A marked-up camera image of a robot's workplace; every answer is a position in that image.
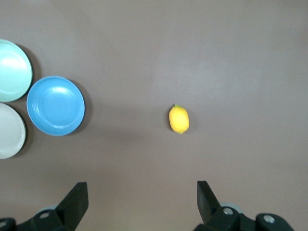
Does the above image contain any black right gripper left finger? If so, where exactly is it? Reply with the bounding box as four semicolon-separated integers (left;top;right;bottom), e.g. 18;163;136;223
0;182;88;231

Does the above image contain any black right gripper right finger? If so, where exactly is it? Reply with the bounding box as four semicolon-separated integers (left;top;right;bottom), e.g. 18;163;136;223
193;180;295;231

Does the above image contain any yellow lemon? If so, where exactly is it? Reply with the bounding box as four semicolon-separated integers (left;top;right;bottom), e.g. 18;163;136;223
168;103;190;135

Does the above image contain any beige plate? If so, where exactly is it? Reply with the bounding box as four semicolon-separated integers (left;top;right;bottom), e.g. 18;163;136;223
0;103;26;160

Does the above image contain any blue plate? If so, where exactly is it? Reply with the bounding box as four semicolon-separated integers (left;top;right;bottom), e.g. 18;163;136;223
26;76;86;137

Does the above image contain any mint green plate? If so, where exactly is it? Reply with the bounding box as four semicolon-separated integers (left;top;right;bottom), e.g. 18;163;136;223
0;39;33;103

